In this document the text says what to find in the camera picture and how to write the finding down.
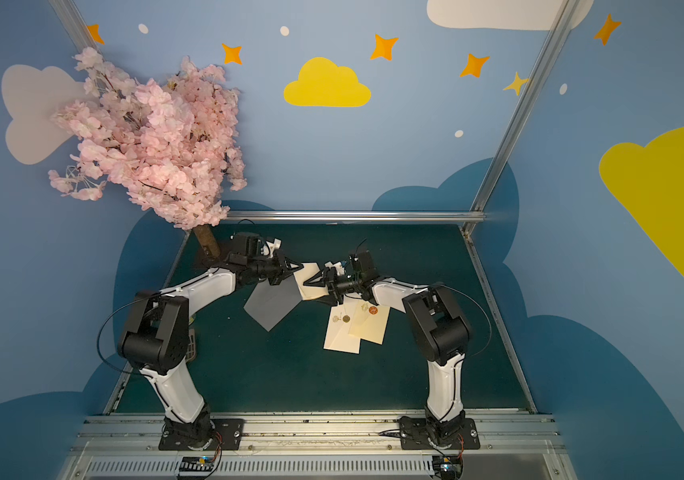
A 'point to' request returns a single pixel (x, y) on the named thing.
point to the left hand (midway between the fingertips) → (305, 262)
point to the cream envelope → (369, 321)
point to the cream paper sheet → (302, 275)
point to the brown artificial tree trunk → (206, 236)
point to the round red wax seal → (373, 310)
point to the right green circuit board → (448, 467)
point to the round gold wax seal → (346, 318)
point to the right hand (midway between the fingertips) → (310, 288)
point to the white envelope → (339, 325)
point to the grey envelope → (270, 303)
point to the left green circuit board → (196, 464)
